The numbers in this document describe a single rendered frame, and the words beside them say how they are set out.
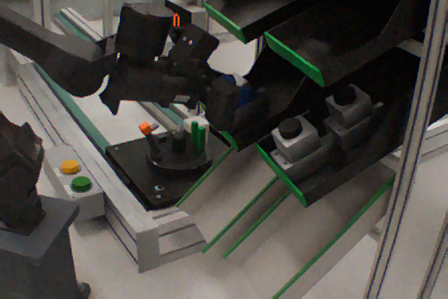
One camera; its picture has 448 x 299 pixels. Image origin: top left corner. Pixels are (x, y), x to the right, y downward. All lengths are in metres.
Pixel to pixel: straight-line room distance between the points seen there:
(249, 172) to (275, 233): 0.13
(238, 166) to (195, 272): 0.23
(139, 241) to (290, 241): 0.30
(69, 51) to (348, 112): 0.36
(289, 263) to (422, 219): 0.53
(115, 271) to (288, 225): 0.37
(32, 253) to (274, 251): 0.36
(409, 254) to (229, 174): 0.44
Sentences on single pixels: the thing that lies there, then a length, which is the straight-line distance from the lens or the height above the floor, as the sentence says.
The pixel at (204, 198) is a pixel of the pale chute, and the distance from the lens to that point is 0.98.
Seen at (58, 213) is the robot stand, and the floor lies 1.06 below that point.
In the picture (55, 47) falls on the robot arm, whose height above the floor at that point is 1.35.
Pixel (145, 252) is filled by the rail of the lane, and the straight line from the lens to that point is 1.04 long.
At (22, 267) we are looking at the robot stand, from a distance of 0.86.
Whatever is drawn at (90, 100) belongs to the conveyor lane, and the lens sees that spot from 1.57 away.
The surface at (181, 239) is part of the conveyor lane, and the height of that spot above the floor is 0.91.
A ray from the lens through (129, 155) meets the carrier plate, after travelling 1.20.
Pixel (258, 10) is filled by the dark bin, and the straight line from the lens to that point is 0.79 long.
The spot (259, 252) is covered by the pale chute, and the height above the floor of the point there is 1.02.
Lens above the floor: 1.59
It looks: 29 degrees down
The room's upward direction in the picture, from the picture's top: 3 degrees clockwise
